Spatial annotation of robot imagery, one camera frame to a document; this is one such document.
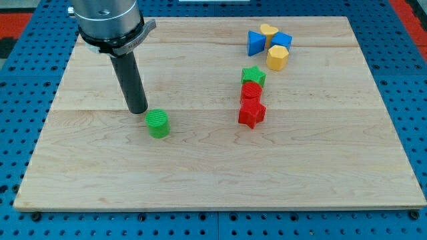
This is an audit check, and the yellow hexagon block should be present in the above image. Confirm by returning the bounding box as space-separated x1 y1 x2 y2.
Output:
266 45 289 71

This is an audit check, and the wooden board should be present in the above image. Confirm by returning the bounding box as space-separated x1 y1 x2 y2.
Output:
14 17 426 212

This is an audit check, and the green star block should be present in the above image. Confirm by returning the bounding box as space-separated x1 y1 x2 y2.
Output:
241 65 266 87

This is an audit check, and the yellow heart block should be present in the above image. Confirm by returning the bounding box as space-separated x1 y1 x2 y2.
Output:
260 23 279 49

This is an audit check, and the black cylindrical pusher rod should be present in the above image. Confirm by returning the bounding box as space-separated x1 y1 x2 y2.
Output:
110 52 148 114

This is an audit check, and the green cylinder block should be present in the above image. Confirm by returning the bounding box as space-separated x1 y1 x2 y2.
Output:
145 109 170 139

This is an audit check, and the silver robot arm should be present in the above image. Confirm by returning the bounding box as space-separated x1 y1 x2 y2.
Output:
67 0 157 114

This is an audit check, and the red cylinder block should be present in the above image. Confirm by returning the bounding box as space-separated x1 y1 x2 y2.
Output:
240 81 263 103

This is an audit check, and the red star block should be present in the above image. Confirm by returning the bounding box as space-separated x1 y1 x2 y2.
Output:
238 99 266 129

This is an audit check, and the blue triangle block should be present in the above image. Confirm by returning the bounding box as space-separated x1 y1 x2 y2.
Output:
246 31 266 57

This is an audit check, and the blue cube block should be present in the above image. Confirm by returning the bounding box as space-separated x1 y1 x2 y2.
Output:
270 32 293 51

